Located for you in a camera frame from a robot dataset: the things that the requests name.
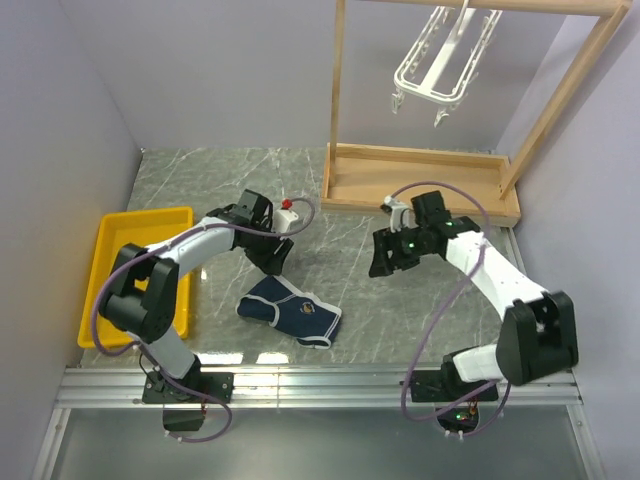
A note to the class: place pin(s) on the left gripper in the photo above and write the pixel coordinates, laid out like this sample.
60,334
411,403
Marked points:
272,263

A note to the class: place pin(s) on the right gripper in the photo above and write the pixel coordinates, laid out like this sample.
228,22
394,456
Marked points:
384,241

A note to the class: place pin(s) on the navy blue underwear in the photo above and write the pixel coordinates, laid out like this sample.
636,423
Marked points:
276,302

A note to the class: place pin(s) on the white clip hanger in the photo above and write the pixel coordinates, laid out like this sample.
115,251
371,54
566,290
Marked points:
455,22

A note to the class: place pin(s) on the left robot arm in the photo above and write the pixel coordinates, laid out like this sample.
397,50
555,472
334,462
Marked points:
139,297

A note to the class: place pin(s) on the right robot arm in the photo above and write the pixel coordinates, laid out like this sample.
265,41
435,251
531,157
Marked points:
538,334

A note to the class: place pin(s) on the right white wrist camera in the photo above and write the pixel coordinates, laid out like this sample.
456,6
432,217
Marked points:
398,212

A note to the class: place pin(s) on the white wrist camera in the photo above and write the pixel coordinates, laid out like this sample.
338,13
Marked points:
285,219
398,212

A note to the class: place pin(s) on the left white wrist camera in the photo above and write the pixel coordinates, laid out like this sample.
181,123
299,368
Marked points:
285,219

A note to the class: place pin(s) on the wooden hanging rack frame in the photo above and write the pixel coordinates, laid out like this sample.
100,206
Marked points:
356,177

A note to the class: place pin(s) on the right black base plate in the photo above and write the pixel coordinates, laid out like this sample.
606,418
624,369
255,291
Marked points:
432,386

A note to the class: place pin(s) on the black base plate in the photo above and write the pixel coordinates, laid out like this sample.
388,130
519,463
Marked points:
432,386
159,389

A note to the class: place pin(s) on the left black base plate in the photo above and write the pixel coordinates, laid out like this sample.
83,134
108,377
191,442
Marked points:
159,389

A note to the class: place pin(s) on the aluminium rail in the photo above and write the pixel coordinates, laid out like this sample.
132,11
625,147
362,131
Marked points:
259,386

